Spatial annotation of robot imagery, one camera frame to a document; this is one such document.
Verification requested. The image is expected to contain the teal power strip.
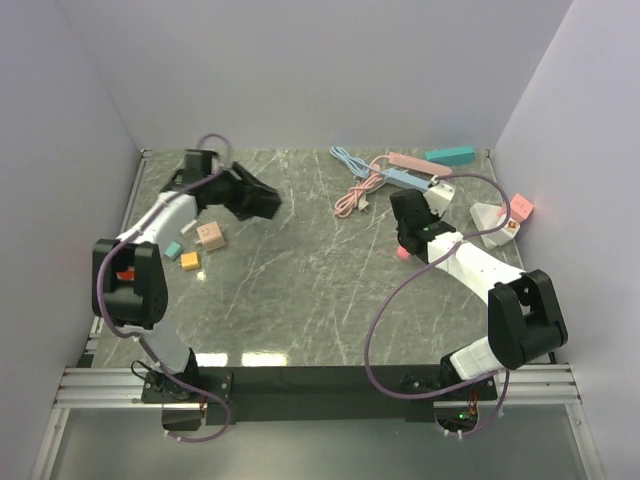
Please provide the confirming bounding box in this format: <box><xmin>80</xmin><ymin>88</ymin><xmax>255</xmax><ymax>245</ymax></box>
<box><xmin>424</xmin><ymin>146</ymin><xmax>475</xmax><ymax>167</ymax></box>

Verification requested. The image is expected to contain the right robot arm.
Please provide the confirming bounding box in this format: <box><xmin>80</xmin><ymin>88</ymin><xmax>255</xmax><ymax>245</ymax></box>
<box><xmin>390</xmin><ymin>189</ymin><xmax>568</xmax><ymax>399</ymax></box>

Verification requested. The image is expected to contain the yellow charger plug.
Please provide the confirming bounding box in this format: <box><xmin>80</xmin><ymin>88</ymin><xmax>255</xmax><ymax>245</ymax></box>
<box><xmin>180</xmin><ymin>251</ymin><xmax>201</xmax><ymax>271</ymax></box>

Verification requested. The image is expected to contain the pink cube socket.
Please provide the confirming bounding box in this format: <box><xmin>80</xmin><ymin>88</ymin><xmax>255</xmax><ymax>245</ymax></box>
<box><xmin>510</xmin><ymin>194</ymin><xmax>534</xmax><ymax>223</ymax></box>

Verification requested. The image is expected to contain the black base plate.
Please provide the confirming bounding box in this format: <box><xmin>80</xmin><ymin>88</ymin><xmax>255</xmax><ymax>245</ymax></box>
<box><xmin>139</xmin><ymin>364</ymin><xmax>501</xmax><ymax>436</ymax></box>

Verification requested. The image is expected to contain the red cube socket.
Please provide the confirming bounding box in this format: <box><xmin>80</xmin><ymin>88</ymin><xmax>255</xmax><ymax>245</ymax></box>
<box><xmin>116</xmin><ymin>268</ymin><xmax>135</xmax><ymax>281</ymax></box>

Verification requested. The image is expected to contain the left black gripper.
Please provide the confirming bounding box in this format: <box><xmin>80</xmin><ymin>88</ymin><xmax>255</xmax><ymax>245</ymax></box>
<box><xmin>206</xmin><ymin>163</ymin><xmax>276</xmax><ymax>222</ymax></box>

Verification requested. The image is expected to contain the white cartoon charger plug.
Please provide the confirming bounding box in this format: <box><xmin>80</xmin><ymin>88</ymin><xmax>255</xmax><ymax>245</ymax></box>
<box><xmin>500</xmin><ymin>219</ymin><xmax>521</xmax><ymax>242</ymax></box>

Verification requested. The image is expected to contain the peach cartoon charger plug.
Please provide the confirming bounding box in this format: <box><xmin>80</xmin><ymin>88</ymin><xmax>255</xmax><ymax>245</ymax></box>
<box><xmin>196</xmin><ymin>222</ymin><xmax>226</xmax><ymax>252</ymax></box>

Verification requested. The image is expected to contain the teal charger plug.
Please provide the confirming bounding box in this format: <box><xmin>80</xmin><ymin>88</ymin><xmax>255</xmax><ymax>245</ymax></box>
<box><xmin>164</xmin><ymin>241</ymin><xmax>183</xmax><ymax>261</ymax></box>

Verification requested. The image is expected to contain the black cube plug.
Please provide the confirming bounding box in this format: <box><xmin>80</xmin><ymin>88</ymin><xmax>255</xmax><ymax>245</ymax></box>
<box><xmin>245</xmin><ymin>193</ymin><xmax>282</xmax><ymax>220</ymax></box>

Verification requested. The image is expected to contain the white triangular power strip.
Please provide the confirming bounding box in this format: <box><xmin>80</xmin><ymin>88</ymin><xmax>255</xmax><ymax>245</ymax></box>
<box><xmin>470</xmin><ymin>203</ymin><xmax>508</xmax><ymax>249</ymax></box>

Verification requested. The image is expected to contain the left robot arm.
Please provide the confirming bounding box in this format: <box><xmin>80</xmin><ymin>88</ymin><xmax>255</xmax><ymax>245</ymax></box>
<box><xmin>92</xmin><ymin>149</ymin><xmax>281</xmax><ymax>402</ymax></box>

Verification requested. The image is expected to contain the light blue power strip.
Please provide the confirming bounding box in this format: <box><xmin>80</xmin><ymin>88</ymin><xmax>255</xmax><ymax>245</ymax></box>
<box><xmin>329</xmin><ymin>146</ymin><xmax>431</xmax><ymax>191</ymax></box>

